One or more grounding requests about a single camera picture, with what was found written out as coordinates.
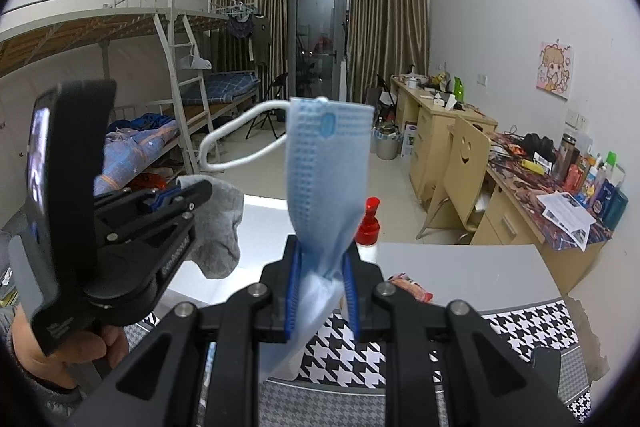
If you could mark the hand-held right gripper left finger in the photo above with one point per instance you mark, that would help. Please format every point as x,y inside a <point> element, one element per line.
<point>293,297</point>

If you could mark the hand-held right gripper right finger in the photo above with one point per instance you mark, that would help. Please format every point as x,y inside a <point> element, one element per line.
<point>351,297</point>

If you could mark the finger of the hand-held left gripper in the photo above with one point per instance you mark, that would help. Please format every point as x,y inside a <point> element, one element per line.
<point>160,198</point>
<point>175,252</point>

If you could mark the grey sock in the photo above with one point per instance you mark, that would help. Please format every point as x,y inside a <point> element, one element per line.
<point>220,227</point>

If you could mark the blue face mask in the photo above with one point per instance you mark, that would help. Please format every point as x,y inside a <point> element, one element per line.
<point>325,167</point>

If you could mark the person's left forearm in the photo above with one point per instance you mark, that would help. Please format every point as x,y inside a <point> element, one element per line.
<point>50,404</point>

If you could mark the person's left hand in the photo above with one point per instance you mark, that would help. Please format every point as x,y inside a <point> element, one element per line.
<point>65,349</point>

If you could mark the red bag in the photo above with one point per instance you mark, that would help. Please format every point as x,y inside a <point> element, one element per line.
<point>149,181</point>

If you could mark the blue plaid quilt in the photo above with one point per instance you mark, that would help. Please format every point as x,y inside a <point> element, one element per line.
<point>135,152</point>

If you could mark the red snack packet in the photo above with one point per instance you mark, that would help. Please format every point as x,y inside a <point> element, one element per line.
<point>410,288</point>

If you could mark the houndstooth mat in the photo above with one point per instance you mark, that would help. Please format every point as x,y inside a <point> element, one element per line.
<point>345,357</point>

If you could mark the red cap spray bottle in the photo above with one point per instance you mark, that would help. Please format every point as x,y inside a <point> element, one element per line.
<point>368,222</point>

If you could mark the white metal ladder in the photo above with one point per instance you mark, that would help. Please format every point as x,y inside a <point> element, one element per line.
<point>178,82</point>

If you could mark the blue checked mattress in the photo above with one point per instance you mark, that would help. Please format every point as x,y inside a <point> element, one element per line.
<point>225,87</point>

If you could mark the white clothes hanger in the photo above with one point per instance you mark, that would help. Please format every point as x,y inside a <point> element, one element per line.
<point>192,63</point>

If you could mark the metal bucket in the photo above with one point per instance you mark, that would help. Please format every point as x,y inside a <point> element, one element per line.
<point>387,146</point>

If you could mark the black folding chair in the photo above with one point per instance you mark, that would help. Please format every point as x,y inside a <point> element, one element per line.
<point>277,85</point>

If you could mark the white carton with blue label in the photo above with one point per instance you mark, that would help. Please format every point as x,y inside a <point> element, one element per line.
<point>409,139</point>

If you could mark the wooden chair with smiley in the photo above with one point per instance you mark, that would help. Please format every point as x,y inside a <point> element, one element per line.
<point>462,157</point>

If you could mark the wooden desk with printed mat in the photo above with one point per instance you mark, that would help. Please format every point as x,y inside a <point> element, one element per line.
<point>515,222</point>

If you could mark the white metal bunk bed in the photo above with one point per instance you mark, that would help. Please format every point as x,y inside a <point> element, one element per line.
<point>170,14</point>

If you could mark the light wooden desk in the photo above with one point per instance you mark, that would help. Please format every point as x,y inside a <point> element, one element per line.
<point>430,127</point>

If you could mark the hanging dark clothes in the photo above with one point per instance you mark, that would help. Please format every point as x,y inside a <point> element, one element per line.
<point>260,37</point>

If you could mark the tissue box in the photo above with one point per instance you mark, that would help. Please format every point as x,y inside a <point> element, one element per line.
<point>442,102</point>

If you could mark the yellow tube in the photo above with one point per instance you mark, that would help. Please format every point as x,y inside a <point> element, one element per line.
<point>531,165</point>

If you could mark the glass balcony door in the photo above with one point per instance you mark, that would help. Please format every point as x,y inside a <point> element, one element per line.
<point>315,32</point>

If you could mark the white printed papers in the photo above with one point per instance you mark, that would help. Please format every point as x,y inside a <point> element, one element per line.
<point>567,214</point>

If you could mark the green plastic item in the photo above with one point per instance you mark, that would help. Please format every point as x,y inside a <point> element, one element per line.
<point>458,88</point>

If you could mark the black headphones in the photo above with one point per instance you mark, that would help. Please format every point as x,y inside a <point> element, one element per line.
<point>540,144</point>

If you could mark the dark thermos flask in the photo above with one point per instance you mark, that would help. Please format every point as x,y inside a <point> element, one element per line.
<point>569,157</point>

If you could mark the row of toiletry bottles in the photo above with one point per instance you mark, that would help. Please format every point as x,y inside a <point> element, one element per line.
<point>605,197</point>

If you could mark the white wall socket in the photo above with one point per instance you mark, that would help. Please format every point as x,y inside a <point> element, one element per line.
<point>576,119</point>

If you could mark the cartoon wall poster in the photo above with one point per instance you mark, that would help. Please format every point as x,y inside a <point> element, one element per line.
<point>555,69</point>

